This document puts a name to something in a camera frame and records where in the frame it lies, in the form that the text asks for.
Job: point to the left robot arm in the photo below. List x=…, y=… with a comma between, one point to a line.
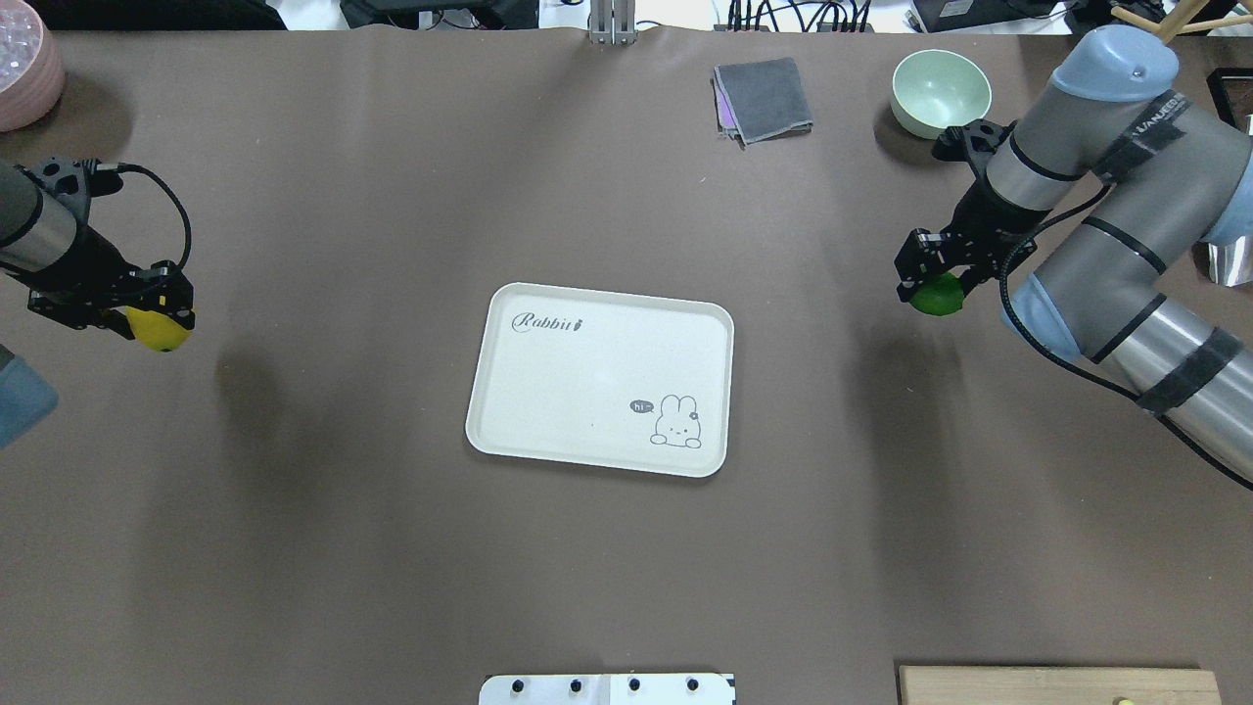
x=77, y=277

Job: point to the wooden cutting board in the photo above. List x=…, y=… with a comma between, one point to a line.
x=1001, y=685

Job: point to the pink bowl with ice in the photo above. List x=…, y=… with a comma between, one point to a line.
x=33, y=77

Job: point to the aluminium frame post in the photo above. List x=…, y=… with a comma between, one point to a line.
x=612, y=22

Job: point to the wooden mug tree stand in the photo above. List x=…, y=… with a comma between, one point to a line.
x=1183, y=18

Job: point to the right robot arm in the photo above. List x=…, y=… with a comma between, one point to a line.
x=1077, y=209

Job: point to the mint green bowl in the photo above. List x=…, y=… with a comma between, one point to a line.
x=934, y=89

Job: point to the yellow lemon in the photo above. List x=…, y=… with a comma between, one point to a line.
x=159, y=332

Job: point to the green lemon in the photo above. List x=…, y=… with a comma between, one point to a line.
x=940, y=297

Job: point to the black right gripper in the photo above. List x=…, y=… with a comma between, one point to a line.
x=982, y=216

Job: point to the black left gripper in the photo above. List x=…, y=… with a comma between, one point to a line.
x=86, y=265

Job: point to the metal scoop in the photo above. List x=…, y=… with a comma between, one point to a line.
x=1230, y=265

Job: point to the white rabbit tray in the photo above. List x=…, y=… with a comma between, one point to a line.
x=604, y=379

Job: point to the grey folded cloth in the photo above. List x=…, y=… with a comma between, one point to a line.
x=761, y=101

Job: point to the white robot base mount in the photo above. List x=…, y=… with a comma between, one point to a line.
x=683, y=687

